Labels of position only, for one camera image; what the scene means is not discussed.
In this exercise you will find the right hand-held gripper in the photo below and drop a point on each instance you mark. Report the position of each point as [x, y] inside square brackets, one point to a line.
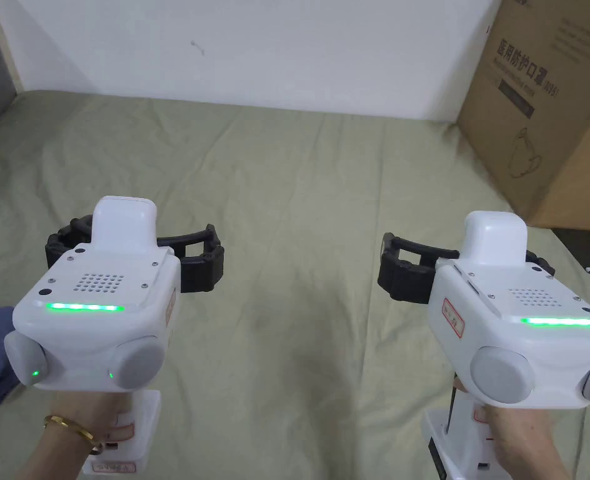
[520, 330]

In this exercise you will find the brown cardboard carton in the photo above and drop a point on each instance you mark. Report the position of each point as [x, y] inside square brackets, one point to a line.
[550, 150]

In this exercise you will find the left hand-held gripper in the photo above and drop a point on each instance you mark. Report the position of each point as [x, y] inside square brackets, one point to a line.
[100, 320]

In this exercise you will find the bed with pale green sheet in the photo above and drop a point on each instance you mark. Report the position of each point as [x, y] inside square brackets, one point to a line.
[285, 200]

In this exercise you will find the person's left hand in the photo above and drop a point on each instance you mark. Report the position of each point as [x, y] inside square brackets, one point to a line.
[85, 412]

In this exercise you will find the person's left forearm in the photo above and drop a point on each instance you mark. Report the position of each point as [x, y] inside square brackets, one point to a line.
[55, 455]

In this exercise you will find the person's right hand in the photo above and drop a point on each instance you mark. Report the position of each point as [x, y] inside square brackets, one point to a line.
[517, 430]

